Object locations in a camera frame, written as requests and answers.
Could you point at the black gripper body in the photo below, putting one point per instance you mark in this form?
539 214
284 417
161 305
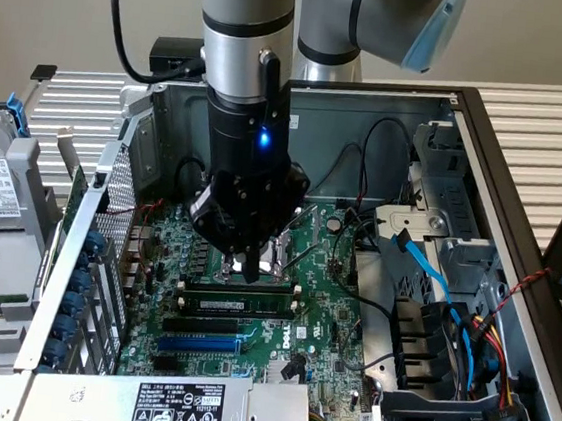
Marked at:
241 156

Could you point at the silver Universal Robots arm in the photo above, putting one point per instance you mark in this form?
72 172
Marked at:
251 16

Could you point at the RAM slot with white latches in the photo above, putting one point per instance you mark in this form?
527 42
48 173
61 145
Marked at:
212 286
178 303

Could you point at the RAM slot with black latches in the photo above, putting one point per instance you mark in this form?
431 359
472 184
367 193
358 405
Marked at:
237 316

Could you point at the round coin battery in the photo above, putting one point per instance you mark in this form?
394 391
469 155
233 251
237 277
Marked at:
334 223

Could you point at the thin metal locking lever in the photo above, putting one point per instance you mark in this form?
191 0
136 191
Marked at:
301 259

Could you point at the CPU socket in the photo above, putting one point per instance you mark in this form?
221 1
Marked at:
273 260

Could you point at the open metal PC case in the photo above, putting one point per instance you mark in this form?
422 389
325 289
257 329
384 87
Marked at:
320 124

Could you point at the green Dell motherboard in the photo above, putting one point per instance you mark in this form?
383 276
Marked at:
322 295

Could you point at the long black expansion slot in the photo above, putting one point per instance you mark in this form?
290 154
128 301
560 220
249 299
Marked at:
201 327

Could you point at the blue card retainer clip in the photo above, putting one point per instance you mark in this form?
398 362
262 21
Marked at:
80 282
66 327
94 241
53 352
72 304

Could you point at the blue expansion slot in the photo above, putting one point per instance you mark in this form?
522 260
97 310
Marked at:
199 345

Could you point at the black box device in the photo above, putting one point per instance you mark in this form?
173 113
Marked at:
172 48

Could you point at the green graphics card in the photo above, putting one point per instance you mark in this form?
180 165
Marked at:
78 189

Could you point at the short black expansion slot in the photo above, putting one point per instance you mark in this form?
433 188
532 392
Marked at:
166 364

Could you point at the small silver heat sink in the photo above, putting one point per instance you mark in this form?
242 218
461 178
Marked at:
279 371

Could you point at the metal disk bay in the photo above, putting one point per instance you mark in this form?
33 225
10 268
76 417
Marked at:
463 199

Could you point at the black plastic fan shroud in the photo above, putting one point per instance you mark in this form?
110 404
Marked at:
416 335

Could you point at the grey parts rack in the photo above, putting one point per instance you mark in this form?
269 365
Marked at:
10 252

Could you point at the silver power supply unit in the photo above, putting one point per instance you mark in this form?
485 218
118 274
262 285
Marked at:
105 403

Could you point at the black table end cap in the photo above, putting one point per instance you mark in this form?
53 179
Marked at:
44 72

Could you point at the silver drive bracket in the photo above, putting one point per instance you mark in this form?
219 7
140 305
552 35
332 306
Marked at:
411 216

